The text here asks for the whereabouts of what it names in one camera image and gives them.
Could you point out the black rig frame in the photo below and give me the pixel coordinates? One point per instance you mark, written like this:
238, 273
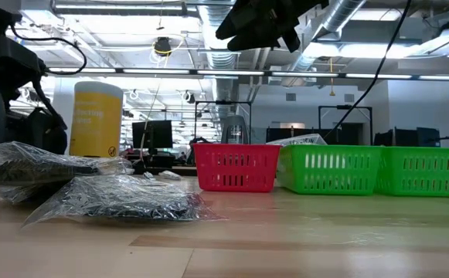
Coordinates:
224, 102
345, 107

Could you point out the green plastic basket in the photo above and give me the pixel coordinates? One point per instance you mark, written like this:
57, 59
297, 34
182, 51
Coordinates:
425, 170
328, 170

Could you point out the black computer monitor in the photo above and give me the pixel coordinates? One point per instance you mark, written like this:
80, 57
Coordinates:
152, 134

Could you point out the black aluminium table frame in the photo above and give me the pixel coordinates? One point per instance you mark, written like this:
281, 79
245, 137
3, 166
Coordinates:
185, 170

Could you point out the red plastic basket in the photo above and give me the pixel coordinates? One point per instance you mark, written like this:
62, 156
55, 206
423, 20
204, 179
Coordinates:
235, 170

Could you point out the black overhead camera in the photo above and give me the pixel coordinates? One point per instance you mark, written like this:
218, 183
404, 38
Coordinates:
162, 46

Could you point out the silver ribbed ventilation duct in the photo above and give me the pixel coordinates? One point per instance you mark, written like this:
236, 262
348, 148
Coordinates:
222, 62
344, 11

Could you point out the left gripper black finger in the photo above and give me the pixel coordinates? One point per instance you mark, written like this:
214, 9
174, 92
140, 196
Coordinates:
50, 135

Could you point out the clear vanity pad bag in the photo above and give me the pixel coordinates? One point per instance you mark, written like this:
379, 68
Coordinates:
297, 140

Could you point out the yellow wipes canister white lid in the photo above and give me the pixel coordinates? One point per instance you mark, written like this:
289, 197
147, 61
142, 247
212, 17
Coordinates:
96, 123

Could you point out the black background screen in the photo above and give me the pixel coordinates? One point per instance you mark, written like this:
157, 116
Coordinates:
347, 135
405, 137

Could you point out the silver nail clipper packet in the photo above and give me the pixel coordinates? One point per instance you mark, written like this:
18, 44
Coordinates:
170, 175
148, 175

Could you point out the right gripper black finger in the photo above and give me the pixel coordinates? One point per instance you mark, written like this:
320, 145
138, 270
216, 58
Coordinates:
239, 23
251, 43

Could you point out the long led light bar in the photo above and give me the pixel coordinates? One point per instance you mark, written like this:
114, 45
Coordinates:
150, 71

